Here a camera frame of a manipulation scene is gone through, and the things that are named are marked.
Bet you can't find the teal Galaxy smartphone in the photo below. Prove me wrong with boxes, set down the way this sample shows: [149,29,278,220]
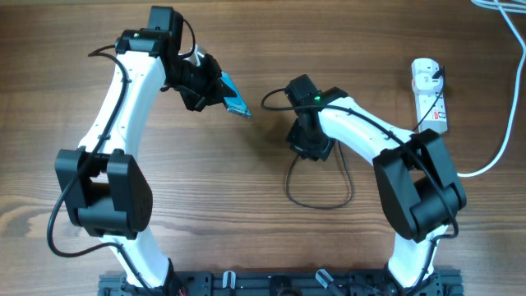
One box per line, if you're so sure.
[221,72,251,118]

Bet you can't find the black USB charging cable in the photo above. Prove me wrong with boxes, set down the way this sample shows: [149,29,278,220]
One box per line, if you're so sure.
[284,65,446,210]

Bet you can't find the white power strip cord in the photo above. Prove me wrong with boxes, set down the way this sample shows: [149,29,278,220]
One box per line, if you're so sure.
[455,0,526,178]

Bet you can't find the white power strip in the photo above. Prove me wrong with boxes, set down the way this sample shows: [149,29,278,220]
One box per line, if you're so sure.
[411,58,448,134]

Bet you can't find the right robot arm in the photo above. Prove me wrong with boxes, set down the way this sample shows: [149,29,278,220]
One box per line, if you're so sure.
[284,75,467,294]

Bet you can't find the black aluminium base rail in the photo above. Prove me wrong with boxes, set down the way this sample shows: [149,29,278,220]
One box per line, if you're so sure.
[97,269,464,296]

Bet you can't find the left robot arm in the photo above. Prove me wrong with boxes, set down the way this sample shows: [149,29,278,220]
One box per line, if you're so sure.
[55,6,250,295]

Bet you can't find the white cables in corner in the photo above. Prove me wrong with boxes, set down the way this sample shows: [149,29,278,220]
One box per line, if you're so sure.
[470,0,526,15]

